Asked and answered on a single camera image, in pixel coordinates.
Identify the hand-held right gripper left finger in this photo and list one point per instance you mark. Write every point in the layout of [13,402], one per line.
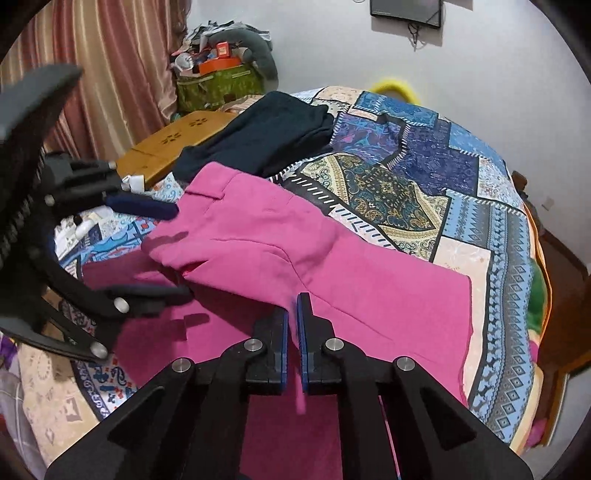
[282,330]

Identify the pink pants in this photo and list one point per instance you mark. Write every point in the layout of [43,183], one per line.
[295,258]

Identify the grey plush toy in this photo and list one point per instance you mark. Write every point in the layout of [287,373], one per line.
[258,50]

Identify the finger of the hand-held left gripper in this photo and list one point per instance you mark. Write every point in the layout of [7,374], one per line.
[138,206]
[147,297]

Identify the striped pink curtain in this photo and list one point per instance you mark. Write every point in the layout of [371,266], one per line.
[92,69]

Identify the orange box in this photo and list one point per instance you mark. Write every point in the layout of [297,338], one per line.
[217,64]

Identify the wooden bed frame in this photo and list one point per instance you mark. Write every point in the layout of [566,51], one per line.
[558,277]

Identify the wooden headboard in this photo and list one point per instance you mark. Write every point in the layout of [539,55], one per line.
[175,143]

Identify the wall-mounted black screen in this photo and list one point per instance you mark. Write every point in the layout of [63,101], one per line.
[406,11]

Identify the dark navy garment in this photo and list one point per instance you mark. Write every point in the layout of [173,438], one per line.
[263,134]

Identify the green patterned bag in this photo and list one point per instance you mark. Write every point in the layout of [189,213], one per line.
[217,87]

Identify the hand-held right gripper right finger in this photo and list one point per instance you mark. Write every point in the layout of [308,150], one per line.
[302,332]

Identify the patchwork printed blanket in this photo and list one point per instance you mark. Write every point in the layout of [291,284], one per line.
[415,194]

